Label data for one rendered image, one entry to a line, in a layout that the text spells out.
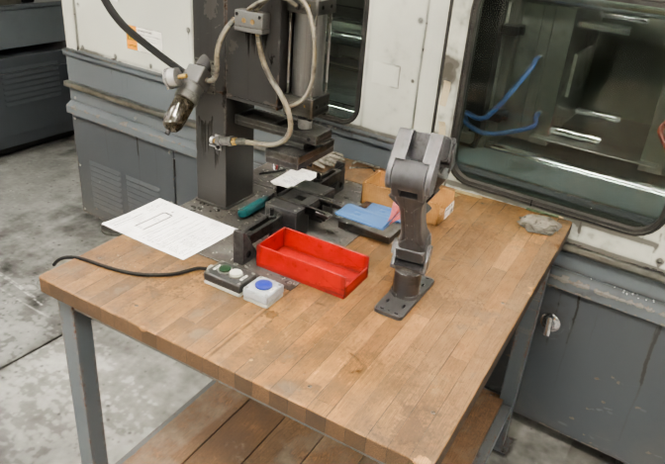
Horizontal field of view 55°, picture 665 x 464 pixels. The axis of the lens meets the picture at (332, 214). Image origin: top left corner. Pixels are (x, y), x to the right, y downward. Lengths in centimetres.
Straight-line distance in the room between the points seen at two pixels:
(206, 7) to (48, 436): 156
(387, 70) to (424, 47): 16
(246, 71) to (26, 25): 313
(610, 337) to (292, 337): 120
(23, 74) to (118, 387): 262
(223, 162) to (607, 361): 137
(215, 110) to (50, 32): 310
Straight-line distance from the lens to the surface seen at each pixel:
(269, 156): 165
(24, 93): 474
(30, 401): 267
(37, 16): 473
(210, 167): 185
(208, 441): 210
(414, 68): 220
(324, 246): 160
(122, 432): 247
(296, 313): 143
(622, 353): 227
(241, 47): 168
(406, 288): 148
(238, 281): 148
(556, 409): 246
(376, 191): 191
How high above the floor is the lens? 173
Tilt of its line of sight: 27 degrees down
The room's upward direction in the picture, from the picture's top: 5 degrees clockwise
